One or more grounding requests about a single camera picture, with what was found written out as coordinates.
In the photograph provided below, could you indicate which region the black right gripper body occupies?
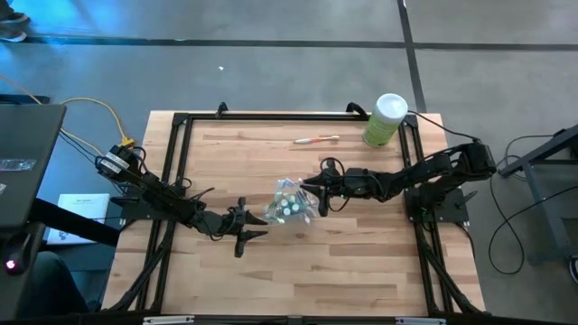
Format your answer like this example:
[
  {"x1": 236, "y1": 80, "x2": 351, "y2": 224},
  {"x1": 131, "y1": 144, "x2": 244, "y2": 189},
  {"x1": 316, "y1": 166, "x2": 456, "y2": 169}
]
[{"x1": 315, "y1": 158, "x2": 385, "y2": 218}]

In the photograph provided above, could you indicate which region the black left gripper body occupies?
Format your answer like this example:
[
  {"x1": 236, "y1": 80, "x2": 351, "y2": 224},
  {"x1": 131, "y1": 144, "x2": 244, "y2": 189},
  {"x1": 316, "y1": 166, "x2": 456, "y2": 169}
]
[{"x1": 196, "y1": 196, "x2": 249, "y2": 259}]

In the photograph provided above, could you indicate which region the green disinfecting wipes canister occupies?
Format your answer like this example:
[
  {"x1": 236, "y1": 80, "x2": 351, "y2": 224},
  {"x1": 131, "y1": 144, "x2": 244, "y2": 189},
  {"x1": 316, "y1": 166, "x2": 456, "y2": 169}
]
[{"x1": 363, "y1": 92, "x2": 409, "y2": 148}]

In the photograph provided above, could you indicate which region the white booklet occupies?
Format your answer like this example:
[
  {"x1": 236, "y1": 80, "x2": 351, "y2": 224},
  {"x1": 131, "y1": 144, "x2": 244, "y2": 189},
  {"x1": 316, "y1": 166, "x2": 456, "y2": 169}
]
[{"x1": 46, "y1": 192, "x2": 111, "y2": 246}]

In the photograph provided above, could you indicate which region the black support beam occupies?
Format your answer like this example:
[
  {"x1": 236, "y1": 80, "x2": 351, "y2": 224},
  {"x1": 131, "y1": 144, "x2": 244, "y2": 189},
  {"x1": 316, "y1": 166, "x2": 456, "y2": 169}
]
[{"x1": 27, "y1": 197, "x2": 122, "y2": 248}]

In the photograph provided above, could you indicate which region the grey metal stand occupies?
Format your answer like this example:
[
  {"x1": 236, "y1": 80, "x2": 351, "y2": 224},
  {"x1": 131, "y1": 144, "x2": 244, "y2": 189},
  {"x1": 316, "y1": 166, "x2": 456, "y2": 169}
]
[{"x1": 499, "y1": 124, "x2": 578, "y2": 267}]

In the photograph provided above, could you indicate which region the black device with light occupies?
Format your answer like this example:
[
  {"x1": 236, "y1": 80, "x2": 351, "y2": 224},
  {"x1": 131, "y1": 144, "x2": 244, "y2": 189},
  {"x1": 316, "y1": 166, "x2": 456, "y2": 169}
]
[{"x1": 0, "y1": 223, "x2": 46, "y2": 317}]

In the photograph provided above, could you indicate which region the black desk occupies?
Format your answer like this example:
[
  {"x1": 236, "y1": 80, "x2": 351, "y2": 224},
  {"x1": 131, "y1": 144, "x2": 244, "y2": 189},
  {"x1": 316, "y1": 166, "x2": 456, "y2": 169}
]
[{"x1": 0, "y1": 102, "x2": 68, "y2": 229}]

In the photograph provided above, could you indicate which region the clear plastic bag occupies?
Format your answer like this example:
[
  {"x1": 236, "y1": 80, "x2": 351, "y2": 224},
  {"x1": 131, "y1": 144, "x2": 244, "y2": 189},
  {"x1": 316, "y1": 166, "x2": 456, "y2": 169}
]
[{"x1": 0, "y1": 157, "x2": 38, "y2": 172}]

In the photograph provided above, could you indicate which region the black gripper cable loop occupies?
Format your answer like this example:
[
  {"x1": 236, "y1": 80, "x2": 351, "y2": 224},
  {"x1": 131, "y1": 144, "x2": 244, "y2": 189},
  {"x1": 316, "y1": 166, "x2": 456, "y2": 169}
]
[{"x1": 318, "y1": 156, "x2": 351, "y2": 214}]

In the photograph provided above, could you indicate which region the black aluminium table frame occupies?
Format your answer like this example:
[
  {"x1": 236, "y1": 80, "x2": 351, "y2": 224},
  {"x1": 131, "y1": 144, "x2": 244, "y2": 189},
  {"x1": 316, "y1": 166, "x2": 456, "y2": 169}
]
[{"x1": 102, "y1": 110, "x2": 487, "y2": 317}]

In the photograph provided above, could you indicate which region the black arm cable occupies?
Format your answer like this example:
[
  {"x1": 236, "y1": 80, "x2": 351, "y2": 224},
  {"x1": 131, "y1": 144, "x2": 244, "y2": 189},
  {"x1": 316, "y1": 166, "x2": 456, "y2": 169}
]
[{"x1": 407, "y1": 109, "x2": 480, "y2": 144}]

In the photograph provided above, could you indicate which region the silver corner bracket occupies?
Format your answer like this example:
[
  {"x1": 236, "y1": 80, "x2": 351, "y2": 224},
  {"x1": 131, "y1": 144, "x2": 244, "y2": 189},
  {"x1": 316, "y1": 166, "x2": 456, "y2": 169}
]
[
  {"x1": 142, "y1": 314, "x2": 196, "y2": 325},
  {"x1": 395, "y1": 316, "x2": 447, "y2": 325}
]

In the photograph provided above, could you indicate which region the yellow cable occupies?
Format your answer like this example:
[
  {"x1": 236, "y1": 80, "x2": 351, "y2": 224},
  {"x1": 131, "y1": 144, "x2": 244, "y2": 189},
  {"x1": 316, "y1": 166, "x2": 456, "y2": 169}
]
[{"x1": 0, "y1": 74, "x2": 136, "y2": 150}]

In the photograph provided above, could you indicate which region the black floor cable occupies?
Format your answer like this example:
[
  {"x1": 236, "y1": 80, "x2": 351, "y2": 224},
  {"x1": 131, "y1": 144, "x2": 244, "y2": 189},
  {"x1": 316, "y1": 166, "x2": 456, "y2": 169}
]
[{"x1": 487, "y1": 174, "x2": 578, "y2": 276}]

